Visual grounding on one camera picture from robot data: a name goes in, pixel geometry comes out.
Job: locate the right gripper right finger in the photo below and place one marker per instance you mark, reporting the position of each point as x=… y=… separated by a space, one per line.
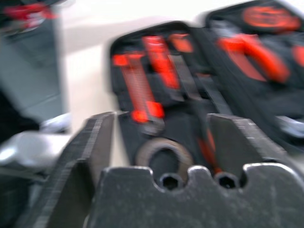
x=242 y=140

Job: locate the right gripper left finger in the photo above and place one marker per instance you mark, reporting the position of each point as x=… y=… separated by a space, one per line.
x=78 y=180

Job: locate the black orange utility knife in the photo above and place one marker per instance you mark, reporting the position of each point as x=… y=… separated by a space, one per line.
x=139 y=90

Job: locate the black plastic tool case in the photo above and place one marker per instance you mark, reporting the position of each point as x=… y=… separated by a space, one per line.
x=180 y=128

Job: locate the black orange claw hammer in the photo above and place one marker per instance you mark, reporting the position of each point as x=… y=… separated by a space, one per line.
x=292 y=128

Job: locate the orange black screwdriver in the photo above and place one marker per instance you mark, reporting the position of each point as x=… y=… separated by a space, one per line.
x=181 y=42

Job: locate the orange black tape measure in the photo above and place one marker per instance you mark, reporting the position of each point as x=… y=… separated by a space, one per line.
x=268 y=16

